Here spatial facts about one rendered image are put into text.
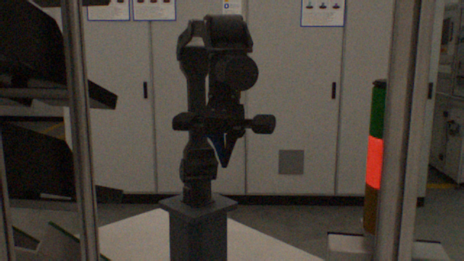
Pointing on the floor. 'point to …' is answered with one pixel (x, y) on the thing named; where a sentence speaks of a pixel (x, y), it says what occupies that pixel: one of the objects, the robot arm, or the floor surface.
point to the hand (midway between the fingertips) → (224, 149)
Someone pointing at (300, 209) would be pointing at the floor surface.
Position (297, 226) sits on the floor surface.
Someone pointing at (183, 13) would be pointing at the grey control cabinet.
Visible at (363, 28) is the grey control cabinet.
